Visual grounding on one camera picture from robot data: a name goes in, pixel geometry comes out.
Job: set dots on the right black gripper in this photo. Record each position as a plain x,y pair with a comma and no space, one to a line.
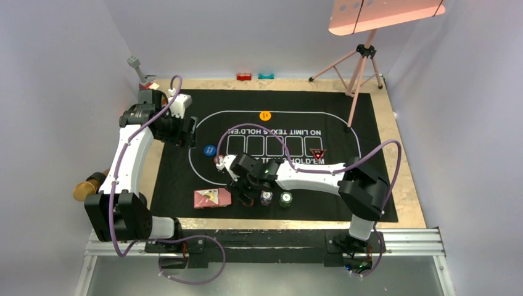
237,187

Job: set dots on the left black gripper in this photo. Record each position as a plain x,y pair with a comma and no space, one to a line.
181,138

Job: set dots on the blue poker chip stack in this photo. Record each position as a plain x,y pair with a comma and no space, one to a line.
266,197

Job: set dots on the blue round dealer button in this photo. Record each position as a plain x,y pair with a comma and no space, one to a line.
210,150

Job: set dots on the orange round button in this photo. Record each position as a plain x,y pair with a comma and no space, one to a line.
265,115

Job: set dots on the red triangular button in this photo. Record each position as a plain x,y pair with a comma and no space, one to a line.
317,154

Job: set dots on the red poker chip stack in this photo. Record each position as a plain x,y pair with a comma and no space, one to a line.
246,200

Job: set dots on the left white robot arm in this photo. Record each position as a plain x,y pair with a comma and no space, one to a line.
118,210

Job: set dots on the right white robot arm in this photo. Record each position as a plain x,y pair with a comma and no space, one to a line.
363,190

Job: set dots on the pink playing card box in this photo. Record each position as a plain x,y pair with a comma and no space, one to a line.
212,198

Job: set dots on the green poker chip stack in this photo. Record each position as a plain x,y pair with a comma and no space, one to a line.
285,199

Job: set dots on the colourful toy block train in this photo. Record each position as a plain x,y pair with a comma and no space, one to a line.
149,85

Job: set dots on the black poker table mat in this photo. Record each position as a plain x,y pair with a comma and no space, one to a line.
229,120

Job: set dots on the red small block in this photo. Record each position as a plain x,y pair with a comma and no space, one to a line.
244,76

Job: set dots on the teal small block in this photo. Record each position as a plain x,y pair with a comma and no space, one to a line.
265,76

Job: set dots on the gold microphone on stand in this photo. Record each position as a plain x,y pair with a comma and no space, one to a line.
90,186

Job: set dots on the pink music stand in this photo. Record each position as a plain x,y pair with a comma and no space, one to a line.
351,17

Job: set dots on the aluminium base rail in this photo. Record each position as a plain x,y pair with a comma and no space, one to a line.
269,262

